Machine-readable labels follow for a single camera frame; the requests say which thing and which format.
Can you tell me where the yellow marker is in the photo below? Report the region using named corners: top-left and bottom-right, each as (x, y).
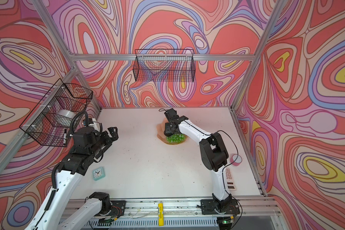
top-left (158, 203), bottom-right (164, 227)

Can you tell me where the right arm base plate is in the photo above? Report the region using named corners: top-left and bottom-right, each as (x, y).
top-left (198, 199), bottom-right (241, 216)

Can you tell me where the silver tape roll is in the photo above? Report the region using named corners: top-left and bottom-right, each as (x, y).
top-left (55, 109), bottom-right (76, 127)

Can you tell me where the back black wire basket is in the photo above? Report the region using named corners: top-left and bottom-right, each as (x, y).
top-left (133, 48), bottom-right (196, 82)

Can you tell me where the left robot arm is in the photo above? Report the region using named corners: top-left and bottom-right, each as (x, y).
top-left (26, 111), bottom-right (119, 230)

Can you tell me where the left black wire basket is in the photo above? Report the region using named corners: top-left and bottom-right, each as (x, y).
top-left (19, 79), bottom-right (93, 147)

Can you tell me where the green fake grape bunch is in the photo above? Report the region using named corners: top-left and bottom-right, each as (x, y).
top-left (166, 134), bottom-right (187, 144)

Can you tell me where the black marker in basket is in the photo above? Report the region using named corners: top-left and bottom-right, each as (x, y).
top-left (63, 129), bottom-right (67, 146)

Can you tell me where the black wire basket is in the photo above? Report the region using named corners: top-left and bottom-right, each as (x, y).
top-left (133, 48), bottom-right (196, 82)
top-left (19, 79), bottom-right (93, 147)

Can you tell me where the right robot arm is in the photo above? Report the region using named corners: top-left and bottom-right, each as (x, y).
top-left (159, 108), bottom-right (241, 217)

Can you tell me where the pink tape roll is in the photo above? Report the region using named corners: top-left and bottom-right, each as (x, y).
top-left (229, 154), bottom-right (242, 166)

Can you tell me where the pink calculator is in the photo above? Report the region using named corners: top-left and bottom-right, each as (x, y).
top-left (224, 167), bottom-right (237, 191)

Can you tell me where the teal small clock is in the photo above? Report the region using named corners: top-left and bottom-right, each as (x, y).
top-left (92, 167), bottom-right (106, 181)

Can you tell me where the pink faceted fruit bowl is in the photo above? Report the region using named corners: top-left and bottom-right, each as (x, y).
top-left (156, 119), bottom-right (171, 145)

